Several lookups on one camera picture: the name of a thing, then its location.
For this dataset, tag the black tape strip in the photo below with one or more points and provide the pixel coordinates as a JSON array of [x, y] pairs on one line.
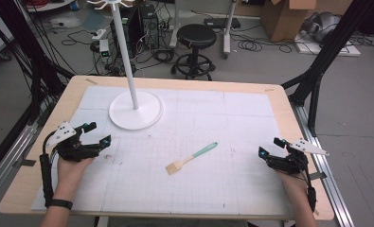
[[28, 162], [318, 175]]

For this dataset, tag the grey rounded device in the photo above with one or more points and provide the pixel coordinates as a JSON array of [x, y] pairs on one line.
[[325, 26]]

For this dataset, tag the dark computer case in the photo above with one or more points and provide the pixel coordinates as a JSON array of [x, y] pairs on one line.
[[131, 31]]

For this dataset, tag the blue tape roll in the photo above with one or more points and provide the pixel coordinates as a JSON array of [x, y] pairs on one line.
[[74, 6]]

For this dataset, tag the white device with green display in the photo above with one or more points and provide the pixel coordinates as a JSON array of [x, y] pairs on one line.
[[104, 50]]

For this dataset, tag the white power strip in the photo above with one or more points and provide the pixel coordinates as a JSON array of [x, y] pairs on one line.
[[99, 34]]

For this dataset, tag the cardboard box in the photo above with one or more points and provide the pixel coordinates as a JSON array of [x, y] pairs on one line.
[[285, 20]]

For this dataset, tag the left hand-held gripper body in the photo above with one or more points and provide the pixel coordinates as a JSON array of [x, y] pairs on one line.
[[75, 150]]

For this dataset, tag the flat black device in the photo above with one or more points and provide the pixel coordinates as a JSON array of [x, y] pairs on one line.
[[221, 22]]

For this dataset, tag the white grid mat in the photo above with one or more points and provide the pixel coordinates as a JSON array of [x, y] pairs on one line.
[[206, 132]]

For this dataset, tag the person's right hand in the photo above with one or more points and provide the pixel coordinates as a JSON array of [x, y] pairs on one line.
[[296, 184]]

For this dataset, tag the black metal frame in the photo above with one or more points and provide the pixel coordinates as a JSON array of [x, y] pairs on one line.
[[326, 60], [33, 63]]

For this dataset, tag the white floor board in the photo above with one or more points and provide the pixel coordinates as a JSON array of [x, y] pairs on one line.
[[329, 48]]

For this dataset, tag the white hook stand rack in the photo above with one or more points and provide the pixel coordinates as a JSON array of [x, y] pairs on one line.
[[135, 112]]

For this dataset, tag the black round stool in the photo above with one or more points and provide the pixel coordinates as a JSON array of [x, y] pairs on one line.
[[196, 36]]

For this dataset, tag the black computer tower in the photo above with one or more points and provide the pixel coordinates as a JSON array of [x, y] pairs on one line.
[[150, 26]]

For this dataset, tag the person's left hand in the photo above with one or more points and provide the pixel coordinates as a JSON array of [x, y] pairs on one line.
[[69, 176]]

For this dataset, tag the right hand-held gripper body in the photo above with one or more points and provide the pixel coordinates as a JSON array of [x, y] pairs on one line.
[[290, 163]]

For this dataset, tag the white stand leg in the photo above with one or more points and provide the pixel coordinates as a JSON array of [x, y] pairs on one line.
[[175, 25], [228, 31]]

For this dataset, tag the aluminium rail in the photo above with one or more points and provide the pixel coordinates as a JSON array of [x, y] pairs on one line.
[[8, 160], [325, 164]]

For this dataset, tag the black wristband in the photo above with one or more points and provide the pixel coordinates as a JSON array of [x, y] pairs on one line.
[[61, 204]]

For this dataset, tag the round white table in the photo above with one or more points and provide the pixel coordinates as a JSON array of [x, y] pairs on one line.
[[53, 5]]

